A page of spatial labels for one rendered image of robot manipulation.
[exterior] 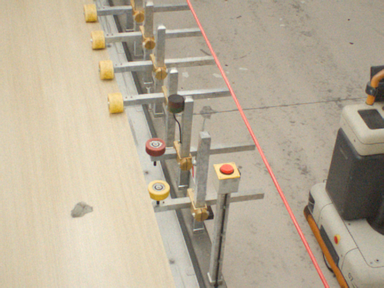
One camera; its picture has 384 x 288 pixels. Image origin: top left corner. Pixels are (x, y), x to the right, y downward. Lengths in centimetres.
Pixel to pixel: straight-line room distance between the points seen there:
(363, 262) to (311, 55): 221
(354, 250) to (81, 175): 137
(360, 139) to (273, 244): 83
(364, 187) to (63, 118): 139
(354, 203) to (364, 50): 216
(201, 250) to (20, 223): 67
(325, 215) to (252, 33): 216
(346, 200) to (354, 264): 29
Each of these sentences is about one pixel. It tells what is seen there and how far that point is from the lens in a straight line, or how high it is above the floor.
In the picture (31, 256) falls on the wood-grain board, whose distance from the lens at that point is 256.
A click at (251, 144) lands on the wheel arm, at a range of 308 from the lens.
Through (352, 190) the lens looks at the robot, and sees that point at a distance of 352.
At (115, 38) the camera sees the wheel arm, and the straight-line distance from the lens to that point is 353.
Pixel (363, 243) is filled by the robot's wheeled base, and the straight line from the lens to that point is 360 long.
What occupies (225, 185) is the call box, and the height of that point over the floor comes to 119.
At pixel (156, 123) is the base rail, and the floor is 70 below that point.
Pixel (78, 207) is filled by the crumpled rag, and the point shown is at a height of 92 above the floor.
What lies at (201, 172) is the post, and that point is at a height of 101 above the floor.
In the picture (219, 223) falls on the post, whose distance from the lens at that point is 252.
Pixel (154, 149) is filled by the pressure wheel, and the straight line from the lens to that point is 294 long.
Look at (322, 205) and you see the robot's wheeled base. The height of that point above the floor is 26.
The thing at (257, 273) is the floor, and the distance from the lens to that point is 374.
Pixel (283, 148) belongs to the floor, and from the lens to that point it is 449.
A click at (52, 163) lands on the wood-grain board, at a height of 90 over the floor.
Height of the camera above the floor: 276
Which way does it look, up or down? 38 degrees down
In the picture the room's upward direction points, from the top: 5 degrees clockwise
